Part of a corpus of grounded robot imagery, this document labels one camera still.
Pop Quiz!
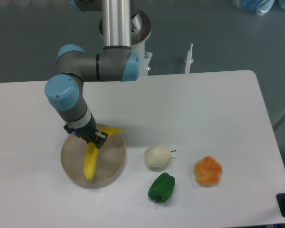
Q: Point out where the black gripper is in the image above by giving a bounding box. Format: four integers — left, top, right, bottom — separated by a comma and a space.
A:
63, 121, 108, 149

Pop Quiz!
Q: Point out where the yellow banana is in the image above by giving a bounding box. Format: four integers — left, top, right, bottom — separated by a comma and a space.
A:
84, 126, 123, 181

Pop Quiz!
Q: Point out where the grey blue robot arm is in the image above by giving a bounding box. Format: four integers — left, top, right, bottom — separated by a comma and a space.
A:
45, 0, 139, 148

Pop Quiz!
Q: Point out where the beige round plate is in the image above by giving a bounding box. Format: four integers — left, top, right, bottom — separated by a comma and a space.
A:
60, 123, 126, 189

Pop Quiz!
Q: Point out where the white pear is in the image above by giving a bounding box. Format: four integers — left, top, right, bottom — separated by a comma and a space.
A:
144, 145, 176, 169

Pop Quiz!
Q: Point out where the green bell pepper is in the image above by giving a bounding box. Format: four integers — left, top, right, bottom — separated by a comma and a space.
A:
148, 172, 176, 203

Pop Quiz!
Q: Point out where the blue plastic bag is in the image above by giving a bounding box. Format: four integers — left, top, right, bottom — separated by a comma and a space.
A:
232, 0, 275, 16

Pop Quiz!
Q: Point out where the white bracket right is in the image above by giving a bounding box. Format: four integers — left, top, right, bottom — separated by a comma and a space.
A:
184, 43, 194, 74

